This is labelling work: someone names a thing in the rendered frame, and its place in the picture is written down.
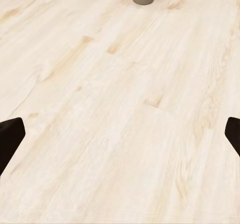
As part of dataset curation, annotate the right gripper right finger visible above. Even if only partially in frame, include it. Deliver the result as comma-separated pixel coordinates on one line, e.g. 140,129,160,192
224,116,240,156

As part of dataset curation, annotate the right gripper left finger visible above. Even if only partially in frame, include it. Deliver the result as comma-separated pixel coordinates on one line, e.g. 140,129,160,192
0,117,26,176

